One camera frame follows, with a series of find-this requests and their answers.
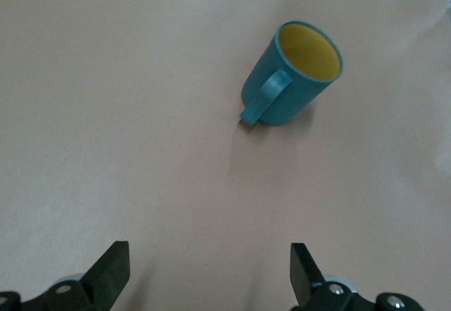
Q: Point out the teal cup yellow inside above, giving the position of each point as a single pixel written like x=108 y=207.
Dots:
x=282 y=92

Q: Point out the brown table cover sheet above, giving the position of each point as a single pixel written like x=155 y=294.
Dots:
x=123 y=131

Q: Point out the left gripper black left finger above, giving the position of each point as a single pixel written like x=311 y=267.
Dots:
x=105 y=279

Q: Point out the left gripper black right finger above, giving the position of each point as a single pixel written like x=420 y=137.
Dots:
x=306 y=279

